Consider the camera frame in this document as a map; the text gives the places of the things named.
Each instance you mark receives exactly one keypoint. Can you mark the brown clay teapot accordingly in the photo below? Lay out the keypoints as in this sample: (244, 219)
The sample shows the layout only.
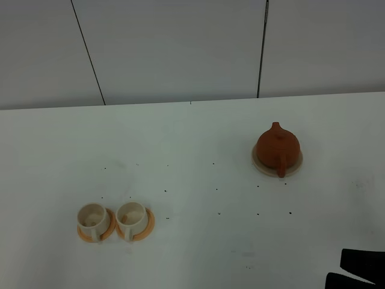
(278, 149)

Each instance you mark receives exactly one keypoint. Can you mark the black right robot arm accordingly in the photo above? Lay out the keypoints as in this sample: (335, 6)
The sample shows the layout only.
(368, 265)

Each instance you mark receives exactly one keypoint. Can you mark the beige round teapot coaster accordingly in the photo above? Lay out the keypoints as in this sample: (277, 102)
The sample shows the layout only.
(271, 172)

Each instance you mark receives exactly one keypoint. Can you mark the right white teacup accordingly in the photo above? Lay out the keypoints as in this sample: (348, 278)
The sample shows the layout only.
(132, 219)

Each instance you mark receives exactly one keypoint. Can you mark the white teacup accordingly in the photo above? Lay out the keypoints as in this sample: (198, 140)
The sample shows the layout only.
(132, 219)
(93, 221)

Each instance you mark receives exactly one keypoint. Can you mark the right orange saucer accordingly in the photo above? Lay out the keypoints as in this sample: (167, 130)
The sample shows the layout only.
(149, 224)

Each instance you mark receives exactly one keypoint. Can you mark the orange saucer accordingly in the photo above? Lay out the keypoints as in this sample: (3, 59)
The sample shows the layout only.
(149, 224)
(103, 236)

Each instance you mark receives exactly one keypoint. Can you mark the left orange saucer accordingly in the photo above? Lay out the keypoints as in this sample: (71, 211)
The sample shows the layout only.
(103, 236)

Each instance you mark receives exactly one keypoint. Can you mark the left white teacup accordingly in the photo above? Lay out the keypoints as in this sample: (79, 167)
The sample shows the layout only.
(93, 221)

